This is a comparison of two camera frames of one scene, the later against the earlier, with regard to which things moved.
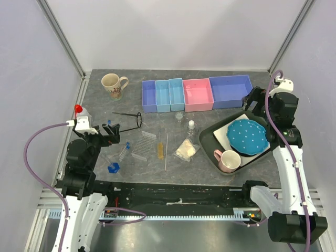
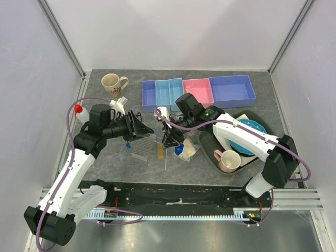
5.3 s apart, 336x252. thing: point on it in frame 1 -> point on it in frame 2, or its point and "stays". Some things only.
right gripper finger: [255, 93] -> [178, 139]
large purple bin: [228, 91] stays
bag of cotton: [186, 149] stays
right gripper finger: [245, 102] -> [168, 141]
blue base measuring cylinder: [114, 167] -> [179, 149]
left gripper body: [96, 140] -> [128, 134]
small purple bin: [148, 96] stays
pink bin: [198, 94] stays
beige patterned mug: [111, 83] stays
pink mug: [229, 160] stays
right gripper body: [260, 109] -> [172, 132]
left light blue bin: [163, 96] stays
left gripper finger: [114, 128] -> [136, 119]
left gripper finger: [114, 139] -> [140, 128]
